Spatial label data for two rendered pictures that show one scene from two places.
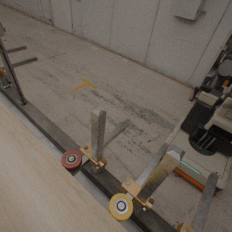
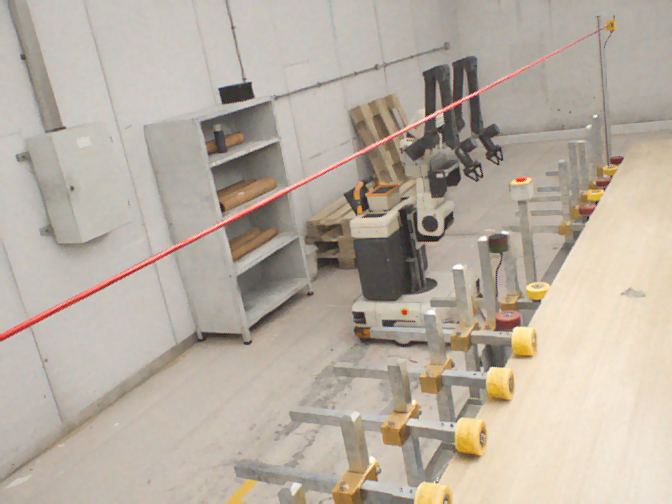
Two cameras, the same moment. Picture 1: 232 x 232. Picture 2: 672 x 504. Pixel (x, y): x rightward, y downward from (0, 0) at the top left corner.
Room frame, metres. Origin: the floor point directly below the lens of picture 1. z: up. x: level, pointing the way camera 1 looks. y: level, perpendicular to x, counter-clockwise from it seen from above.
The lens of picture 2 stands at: (1.64, 3.26, 1.87)
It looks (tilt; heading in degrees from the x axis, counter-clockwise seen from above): 17 degrees down; 267
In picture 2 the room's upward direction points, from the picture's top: 11 degrees counter-clockwise
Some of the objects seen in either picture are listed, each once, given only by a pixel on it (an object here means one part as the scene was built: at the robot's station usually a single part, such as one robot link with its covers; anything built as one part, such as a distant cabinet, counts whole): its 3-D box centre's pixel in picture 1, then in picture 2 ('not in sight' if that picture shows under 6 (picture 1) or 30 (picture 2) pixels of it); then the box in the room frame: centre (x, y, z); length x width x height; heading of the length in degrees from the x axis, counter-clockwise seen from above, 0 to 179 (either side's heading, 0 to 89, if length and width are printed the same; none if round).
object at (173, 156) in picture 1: (149, 187); (575, 186); (0.20, -0.16, 0.93); 0.04 x 0.04 x 0.48; 56
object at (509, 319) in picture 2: not in sight; (509, 329); (1.02, 1.15, 0.85); 0.08 x 0.08 x 0.11
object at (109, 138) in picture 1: (103, 143); (546, 228); (0.44, 0.03, 0.80); 0.43 x 0.03 x 0.04; 146
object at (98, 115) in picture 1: (97, 150); (566, 208); (0.34, 0.05, 0.89); 0.04 x 0.04 x 0.48; 56
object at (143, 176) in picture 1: (145, 174); (557, 212); (0.30, -0.18, 0.81); 0.43 x 0.03 x 0.04; 146
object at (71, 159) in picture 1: (72, 164); (587, 216); (0.28, 0.14, 0.85); 0.08 x 0.08 x 0.11
